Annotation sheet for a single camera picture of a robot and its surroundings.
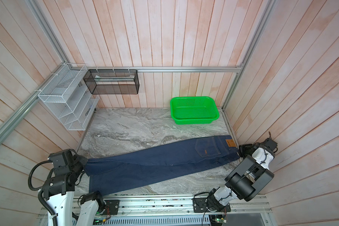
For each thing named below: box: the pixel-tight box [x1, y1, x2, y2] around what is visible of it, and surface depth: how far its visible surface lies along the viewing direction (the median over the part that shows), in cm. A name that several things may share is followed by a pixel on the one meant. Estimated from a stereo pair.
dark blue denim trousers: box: [83, 135, 241, 197], surface depth 90 cm
